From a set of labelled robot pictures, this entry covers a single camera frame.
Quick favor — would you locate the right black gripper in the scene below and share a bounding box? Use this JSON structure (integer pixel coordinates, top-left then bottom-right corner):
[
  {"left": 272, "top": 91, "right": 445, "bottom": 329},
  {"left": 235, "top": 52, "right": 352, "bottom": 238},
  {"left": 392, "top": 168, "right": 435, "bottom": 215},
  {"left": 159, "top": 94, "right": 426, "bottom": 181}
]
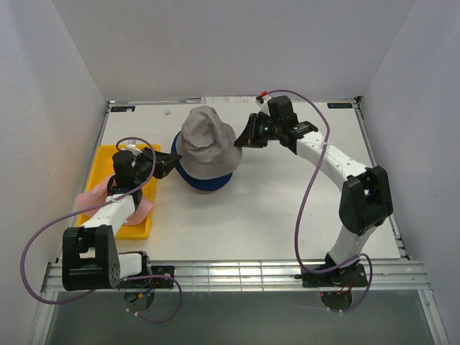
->
[{"left": 234, "top": 114, "right": 281, "bottom": 149}]

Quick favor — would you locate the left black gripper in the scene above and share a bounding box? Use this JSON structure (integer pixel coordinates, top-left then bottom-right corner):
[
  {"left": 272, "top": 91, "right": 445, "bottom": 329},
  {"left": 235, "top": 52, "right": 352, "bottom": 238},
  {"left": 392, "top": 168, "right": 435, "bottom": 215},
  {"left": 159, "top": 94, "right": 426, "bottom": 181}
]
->
[{"left": 133, "top": 147, "right": 182, "bottom": 185}]

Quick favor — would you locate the grey hat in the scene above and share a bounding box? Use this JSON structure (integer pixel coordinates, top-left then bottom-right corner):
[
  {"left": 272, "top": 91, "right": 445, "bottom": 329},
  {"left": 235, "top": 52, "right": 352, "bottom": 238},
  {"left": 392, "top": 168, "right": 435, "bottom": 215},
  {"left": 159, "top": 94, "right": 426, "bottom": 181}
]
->
[{"left": 173, "top": 106, "right": 242, "bottom": 180}]

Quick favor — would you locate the blue hat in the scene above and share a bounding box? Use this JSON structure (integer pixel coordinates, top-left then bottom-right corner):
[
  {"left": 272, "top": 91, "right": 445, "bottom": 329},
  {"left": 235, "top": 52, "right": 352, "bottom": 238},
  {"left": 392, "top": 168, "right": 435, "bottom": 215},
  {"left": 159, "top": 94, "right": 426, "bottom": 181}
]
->
[{"left": 171, "top": 129, "right": 242, "bottom": 192}]

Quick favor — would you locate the pink hat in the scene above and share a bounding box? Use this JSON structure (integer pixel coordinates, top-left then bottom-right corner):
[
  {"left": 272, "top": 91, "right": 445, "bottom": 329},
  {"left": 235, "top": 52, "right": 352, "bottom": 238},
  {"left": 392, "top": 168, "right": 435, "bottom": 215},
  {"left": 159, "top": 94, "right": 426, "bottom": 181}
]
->
[{"left": 75, "top": 175, "right": 153, "bottom": 226}]

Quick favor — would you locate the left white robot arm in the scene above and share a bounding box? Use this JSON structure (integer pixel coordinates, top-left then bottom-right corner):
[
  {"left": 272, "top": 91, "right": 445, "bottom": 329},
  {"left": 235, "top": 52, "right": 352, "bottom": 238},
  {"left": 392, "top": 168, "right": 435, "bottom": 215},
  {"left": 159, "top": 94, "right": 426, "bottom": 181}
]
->
[{"left": 62, "top": 147, "right": 182, "bottom": 291}]

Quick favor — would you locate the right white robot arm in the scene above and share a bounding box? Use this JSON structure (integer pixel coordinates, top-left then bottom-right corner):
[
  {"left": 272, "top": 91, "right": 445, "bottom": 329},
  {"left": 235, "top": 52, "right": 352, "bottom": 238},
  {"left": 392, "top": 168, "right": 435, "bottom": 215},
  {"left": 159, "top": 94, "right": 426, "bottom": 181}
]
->
[{"left": 234, "top": 91, "right": 393, "bottom": 285}]

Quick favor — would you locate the white paper strip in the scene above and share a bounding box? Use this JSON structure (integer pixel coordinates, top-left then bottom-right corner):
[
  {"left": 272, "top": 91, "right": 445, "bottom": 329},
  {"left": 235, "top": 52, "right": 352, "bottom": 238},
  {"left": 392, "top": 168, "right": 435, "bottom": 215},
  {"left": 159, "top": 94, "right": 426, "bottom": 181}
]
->
[{"left": 201, "top": 96, "right": 259, "bottom": 104}]

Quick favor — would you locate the yellow plastic bin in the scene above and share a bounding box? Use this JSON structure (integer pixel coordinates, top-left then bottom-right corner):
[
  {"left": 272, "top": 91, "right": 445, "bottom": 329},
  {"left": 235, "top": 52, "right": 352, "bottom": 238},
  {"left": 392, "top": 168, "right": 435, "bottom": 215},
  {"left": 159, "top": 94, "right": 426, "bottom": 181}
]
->
[{"left": 75, "top": 145, "right": 157, "bottom": 240}]

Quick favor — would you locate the blue corner label left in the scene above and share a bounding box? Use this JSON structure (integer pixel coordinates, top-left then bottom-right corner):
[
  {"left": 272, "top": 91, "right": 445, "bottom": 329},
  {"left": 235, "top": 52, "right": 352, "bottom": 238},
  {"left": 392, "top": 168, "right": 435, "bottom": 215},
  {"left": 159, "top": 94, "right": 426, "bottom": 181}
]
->
[{"left": 110, "top": 106, "right": 136, "bottom": 112}]

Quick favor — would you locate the blue corner label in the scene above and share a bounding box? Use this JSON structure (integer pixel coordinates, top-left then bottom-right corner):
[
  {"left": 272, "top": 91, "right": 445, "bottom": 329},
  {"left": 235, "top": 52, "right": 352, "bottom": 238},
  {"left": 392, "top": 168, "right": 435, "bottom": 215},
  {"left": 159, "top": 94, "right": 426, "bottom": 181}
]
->
[
  {"left": 327, "top": 102, "right": 353, "bottom": 109},
  {"left": 110, "top": 106, "right": 136, "bottom": 112}
]

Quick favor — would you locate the blue corner label right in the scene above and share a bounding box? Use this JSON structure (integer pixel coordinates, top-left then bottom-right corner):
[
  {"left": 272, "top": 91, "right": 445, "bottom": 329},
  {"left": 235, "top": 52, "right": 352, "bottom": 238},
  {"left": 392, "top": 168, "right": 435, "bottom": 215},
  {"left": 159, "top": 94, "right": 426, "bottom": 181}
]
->
[{"left": 327, "top": 102, "right": 353, "bottom": 109}]

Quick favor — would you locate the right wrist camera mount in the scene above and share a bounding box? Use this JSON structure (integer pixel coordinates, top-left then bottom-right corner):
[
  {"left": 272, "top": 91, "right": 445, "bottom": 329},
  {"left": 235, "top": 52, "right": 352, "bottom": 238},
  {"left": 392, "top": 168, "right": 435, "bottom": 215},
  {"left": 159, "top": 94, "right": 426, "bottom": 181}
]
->
[{"left": 256, "top": 91, "right": 270, "bottom": 116}]

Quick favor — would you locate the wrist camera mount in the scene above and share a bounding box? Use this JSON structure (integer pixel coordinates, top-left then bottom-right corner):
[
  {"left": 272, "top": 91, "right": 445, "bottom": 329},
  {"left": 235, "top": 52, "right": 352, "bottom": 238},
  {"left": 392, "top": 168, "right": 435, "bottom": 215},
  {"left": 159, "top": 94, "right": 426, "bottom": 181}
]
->
[
  {"left": 256, "top": 91, "right": 270, "bottom": 116},
  {"left": 116, "top": 139, "right": 142, "bottom": 156}
]

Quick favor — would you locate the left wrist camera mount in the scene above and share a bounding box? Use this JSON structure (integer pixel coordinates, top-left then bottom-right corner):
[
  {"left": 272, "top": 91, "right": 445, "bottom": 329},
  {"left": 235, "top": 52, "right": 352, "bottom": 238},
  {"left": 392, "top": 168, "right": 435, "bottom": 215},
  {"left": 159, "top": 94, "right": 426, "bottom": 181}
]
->
[{"left": 116, "top": 139, "right": 142, "bottom": 156}]

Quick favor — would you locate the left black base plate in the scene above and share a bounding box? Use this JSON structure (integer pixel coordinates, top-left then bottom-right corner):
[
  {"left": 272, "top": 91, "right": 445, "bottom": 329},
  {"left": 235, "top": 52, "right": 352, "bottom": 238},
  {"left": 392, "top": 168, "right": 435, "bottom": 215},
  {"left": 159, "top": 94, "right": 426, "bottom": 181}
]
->
[{"left": 118, "top": 265, "right": 175, "bottom": 290}]

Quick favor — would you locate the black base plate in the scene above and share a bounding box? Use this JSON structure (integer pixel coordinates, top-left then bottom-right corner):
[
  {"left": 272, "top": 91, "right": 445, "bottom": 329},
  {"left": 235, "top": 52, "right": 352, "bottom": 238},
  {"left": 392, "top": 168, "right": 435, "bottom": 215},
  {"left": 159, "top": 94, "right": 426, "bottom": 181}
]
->
[
  {"left": 118, "top": 265, "right": 175, "bottom": 290},
  {"left": 295, "top": 263, "right": 368, "bottom": 288}
]

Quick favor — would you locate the aluminium front rail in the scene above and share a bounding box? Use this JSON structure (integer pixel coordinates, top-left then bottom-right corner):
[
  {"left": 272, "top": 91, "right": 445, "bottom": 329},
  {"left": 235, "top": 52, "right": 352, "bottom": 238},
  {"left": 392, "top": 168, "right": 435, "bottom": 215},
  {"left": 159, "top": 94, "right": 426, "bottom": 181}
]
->
[{"left": 41, "top": 260, "right": 432, "bottom": 294}]

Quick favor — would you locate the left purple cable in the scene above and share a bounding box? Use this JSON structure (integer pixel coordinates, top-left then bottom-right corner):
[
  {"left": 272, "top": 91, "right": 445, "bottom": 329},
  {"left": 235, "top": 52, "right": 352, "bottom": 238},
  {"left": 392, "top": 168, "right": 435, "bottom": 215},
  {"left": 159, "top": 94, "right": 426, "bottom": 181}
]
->
[{"left": 19, "top": 136, "right": 183, "bottom": 323}]

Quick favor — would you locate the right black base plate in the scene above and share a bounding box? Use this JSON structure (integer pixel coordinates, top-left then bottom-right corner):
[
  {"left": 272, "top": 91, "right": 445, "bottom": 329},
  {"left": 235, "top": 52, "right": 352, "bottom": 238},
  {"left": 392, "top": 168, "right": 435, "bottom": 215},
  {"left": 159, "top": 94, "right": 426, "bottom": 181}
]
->
[{"left": 295, "top": 263, "right": 368, "bottom": 288}]

